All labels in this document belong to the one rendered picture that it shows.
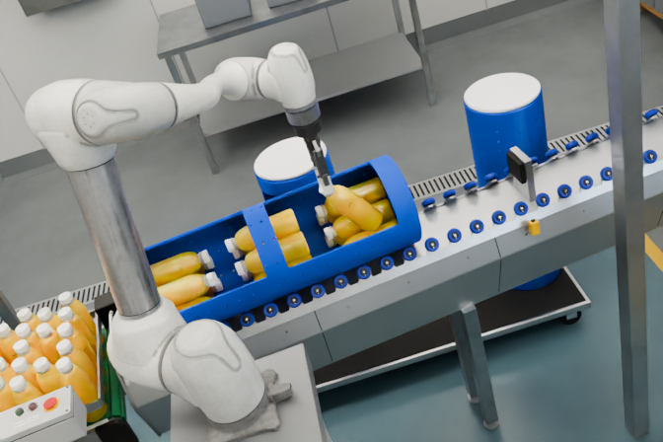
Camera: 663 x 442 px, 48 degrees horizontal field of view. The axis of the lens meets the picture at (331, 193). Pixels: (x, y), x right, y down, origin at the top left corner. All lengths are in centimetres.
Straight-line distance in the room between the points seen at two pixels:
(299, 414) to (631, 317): 116
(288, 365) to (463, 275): 72
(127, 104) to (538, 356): 220
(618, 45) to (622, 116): 20
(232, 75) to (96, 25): 360
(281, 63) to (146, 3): 359
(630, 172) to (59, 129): 144
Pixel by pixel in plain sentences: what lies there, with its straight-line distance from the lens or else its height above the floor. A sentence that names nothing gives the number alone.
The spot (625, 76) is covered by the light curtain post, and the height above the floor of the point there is 145.
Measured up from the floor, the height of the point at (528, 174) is 104.
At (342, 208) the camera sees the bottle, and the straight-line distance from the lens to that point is 212.
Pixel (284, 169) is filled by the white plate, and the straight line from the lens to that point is 270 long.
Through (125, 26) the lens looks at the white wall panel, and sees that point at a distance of 547.
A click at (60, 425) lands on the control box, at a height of 107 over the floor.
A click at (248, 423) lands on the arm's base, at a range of 179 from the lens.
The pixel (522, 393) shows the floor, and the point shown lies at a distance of 310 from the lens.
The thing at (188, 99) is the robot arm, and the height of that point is 179.
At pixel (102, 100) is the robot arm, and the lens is 147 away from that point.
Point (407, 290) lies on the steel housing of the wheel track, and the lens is 232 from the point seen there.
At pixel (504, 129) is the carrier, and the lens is 277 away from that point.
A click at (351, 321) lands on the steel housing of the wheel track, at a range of 231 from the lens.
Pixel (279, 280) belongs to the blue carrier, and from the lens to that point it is 214.
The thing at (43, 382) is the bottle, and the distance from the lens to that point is 225.
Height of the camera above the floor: 242
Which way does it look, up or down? 34 degrees down
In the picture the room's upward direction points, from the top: 17 degrees counter-clockwise
